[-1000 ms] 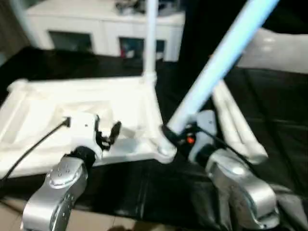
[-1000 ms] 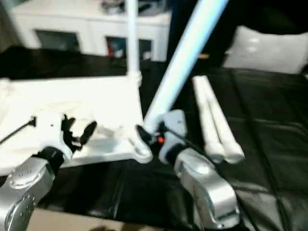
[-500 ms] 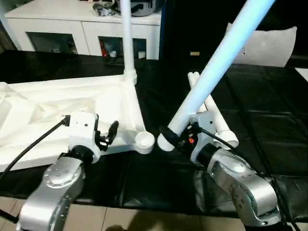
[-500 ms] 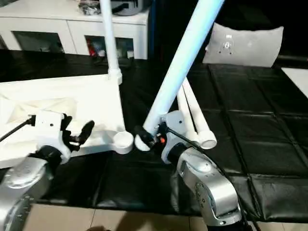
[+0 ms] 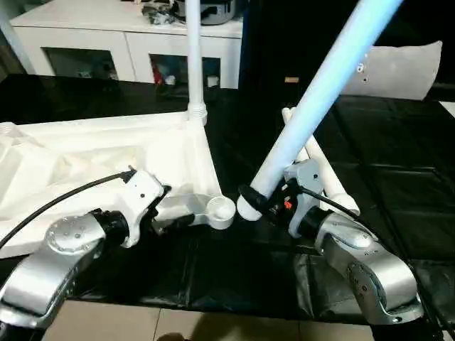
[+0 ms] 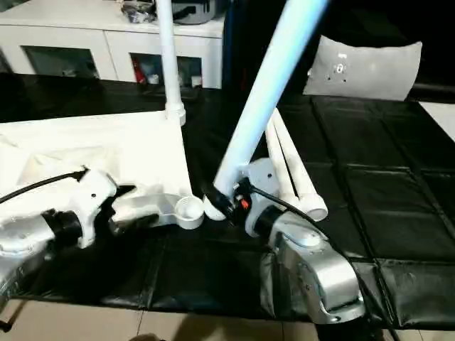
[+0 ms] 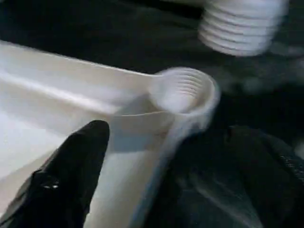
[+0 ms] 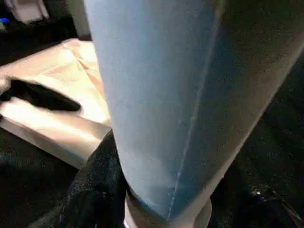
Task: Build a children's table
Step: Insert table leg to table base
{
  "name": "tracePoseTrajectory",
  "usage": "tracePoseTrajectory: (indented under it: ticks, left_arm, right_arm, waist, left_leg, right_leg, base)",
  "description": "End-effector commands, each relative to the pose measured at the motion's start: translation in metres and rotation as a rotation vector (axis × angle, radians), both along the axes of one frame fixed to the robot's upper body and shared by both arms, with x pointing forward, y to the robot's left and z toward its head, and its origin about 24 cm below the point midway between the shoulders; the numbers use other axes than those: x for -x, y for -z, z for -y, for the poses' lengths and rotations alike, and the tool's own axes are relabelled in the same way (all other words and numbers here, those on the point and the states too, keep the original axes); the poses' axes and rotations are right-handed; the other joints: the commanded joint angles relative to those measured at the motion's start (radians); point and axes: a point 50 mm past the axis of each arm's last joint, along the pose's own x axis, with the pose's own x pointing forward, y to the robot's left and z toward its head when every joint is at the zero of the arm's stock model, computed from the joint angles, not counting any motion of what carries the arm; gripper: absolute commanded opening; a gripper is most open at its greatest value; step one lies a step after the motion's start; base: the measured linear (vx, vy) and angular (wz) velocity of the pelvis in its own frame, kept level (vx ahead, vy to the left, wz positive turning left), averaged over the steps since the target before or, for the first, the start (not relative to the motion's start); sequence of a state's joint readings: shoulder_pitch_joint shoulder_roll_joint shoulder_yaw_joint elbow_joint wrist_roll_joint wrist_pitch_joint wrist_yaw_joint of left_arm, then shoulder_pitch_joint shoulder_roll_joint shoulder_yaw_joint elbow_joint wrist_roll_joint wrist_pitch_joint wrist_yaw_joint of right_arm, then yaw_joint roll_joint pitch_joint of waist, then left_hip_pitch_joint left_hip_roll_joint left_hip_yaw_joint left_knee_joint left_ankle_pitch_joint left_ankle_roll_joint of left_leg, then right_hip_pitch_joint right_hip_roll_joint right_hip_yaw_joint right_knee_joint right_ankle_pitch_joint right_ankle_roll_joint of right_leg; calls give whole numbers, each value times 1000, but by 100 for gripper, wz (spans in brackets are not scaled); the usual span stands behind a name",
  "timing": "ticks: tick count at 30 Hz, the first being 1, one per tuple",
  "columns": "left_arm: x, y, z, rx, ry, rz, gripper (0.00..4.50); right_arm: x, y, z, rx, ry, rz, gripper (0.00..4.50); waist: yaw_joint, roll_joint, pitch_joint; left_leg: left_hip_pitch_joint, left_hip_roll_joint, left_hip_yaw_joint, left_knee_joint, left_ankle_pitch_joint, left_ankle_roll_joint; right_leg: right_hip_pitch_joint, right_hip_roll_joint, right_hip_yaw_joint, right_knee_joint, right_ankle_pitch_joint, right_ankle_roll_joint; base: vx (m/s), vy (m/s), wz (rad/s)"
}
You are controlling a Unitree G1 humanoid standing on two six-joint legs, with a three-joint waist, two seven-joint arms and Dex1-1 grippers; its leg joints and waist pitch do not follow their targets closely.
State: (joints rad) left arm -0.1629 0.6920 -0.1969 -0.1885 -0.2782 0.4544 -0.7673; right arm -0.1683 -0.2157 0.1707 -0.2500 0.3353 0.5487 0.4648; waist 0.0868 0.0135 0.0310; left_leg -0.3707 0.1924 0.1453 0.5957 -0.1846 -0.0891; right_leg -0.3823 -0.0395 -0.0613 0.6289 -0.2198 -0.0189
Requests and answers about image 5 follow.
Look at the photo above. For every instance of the white plastic table top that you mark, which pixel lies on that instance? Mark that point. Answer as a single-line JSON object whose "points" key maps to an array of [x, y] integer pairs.
{"points": [[89, 149]]}

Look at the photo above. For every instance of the white plastic table leg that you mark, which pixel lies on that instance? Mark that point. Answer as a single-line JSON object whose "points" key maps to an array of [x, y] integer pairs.
{"points": [[288, 113], [195, 53], [330, 177], [320, 89]]}

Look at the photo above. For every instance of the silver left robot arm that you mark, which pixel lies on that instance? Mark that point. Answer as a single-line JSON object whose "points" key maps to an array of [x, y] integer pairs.
{"points": [[46, 255]]}

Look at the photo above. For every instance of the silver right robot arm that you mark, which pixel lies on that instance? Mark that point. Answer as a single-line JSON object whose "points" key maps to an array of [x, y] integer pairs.
{"points": [[355, 255]]}

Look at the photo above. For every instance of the black work mat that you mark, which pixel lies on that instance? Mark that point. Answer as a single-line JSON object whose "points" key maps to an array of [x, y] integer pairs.
{"points": [[231, 270]]}

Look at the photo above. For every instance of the small white jar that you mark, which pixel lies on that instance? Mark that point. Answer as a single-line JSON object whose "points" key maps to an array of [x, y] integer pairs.
{"points": [[170, 80], [212, 81]]}

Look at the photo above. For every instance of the small brown cork piece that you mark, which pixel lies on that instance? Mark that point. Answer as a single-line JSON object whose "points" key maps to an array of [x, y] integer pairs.
{"points": [[291, 79]]}

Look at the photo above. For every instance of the red bottle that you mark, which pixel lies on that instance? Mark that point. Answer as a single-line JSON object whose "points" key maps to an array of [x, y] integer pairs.
{"points": [[156, 72]]}

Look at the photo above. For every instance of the black sofa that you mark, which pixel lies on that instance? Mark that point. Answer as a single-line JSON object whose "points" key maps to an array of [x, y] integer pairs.
{"points": [[284, 42]]}

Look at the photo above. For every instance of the grey printed cushion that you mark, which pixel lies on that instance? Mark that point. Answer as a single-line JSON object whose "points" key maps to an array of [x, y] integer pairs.
{"points": [[401, 71]]}

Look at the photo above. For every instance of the white cabinet with glass doors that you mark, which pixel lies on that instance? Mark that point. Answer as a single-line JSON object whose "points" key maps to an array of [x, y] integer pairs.
{"points": [[106, 35]]}

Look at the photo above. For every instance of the metal parts clutter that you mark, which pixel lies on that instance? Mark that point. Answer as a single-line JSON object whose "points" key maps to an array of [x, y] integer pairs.
{"points": [[158, 12]]}

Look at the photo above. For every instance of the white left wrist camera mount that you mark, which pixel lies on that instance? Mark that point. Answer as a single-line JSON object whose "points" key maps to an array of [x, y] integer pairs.
{"points": [[140, 199]]}

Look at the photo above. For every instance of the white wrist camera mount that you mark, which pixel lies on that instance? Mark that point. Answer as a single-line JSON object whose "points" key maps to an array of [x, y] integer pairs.
{"points": [[140, 199], [307, 177]]}

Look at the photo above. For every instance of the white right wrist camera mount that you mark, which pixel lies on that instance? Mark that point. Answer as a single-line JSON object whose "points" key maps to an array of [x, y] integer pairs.
{"points": [[307, 177]]}

